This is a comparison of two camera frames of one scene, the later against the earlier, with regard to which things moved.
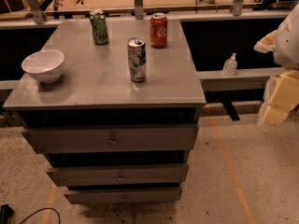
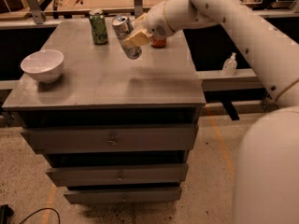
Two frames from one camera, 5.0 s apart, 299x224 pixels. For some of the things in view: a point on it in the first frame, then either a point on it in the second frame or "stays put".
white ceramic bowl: (44, 65) stays put
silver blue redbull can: (136, 50) -> (123, 28)
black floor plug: (6, 212) stays put
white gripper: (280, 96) -> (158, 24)
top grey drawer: (48, 140) stays put
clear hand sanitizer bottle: (229, 68) stays put
